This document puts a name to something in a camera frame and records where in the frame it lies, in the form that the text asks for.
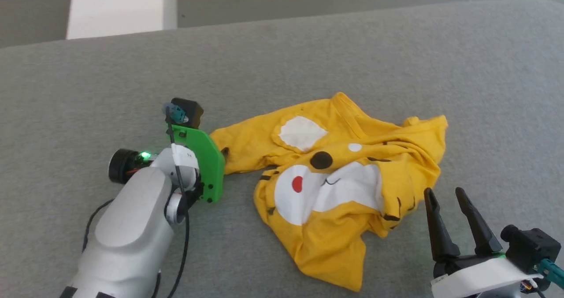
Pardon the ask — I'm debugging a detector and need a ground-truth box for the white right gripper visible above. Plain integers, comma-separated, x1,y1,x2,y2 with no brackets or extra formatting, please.
423,186,545,298

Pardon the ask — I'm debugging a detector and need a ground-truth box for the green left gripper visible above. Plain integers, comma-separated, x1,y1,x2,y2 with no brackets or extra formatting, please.
170,124,230,203

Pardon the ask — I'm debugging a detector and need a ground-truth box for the yellow tiger print t-shirt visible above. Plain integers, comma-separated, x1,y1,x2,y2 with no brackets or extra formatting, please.
209,92,449,292

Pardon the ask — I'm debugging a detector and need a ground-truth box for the teal plug right arm cable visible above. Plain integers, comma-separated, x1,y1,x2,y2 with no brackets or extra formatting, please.
520,258,564,298

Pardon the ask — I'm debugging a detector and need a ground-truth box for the white box pedestal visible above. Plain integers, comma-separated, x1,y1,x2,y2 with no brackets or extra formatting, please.
66,0,178,40

